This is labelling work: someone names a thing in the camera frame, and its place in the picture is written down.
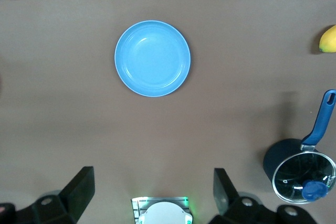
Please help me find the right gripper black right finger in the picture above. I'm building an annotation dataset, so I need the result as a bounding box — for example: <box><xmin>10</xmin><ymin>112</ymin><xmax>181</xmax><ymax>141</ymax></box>
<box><xmin>209</xmin><ymin>168</ymin><xmax>320</xmax><ymax>224</ymax></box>

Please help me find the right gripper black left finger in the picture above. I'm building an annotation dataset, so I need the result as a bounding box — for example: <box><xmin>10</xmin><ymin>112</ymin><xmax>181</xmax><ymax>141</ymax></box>
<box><xmin>0</xmin><ymin>166</ymin><xmax>95</xmax><ymax>224</ymax></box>

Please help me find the blue plate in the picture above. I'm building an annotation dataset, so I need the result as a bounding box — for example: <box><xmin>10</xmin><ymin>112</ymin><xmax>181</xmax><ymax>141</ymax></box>
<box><xmin>114</xmin><ymin>20</ymin><xmax>192</xmax><ymax>98</ymax></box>

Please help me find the yellow mango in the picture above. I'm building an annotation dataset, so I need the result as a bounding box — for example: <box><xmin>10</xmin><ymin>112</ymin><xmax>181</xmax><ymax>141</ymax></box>
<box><xmin>319</xmin><ymin>24</ymin><xmax>336</xmax><ymax>54</ymax></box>

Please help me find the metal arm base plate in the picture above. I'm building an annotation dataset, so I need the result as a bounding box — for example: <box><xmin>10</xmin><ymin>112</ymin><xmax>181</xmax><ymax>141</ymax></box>
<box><xmin>130</xmin><ymin>195</ymin><xmax>190</xmax><ymax>221</ymax></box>

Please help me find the dark saucepan with blue handle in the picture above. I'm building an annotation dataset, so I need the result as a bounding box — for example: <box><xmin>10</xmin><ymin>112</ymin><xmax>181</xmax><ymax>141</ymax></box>
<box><xmin>263</xmin><ymin>89</ymin><xmax>336</xmax><ymax>187</ymax></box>

